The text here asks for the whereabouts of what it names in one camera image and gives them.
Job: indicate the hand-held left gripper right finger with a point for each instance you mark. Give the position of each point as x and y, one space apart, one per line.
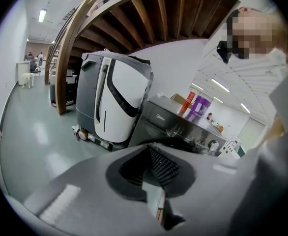
208 193

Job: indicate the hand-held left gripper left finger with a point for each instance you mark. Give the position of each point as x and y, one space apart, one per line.
90 193

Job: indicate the black washing machine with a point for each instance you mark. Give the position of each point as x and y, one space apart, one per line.
168 117

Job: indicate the cardboard box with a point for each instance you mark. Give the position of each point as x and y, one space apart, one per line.
179 98

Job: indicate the white sink counter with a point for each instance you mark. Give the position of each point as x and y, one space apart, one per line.
228 149

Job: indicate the wooden slatted floor mat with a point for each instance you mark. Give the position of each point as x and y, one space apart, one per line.
161 216

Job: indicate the purple plastic bucket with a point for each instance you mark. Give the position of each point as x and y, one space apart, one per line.
199 107

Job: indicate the red bottle white cap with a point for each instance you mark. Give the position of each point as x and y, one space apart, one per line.
187 103

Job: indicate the white foam clump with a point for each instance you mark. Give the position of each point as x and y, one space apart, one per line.
161 95

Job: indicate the curved wooden staircase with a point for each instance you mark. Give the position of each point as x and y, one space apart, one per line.
61 87

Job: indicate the grey white floor scrubbing robot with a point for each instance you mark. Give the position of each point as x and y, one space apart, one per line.
124 87

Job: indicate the white carved stool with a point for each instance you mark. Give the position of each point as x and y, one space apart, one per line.
28 75

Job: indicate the black office chair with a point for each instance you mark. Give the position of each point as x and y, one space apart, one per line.
33 66

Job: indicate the white low cabinet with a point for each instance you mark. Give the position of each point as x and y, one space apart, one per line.
22 69

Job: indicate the person's head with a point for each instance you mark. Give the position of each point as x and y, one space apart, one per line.
254 31

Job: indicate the black head-worn camera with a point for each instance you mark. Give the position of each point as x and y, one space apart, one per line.
224 51

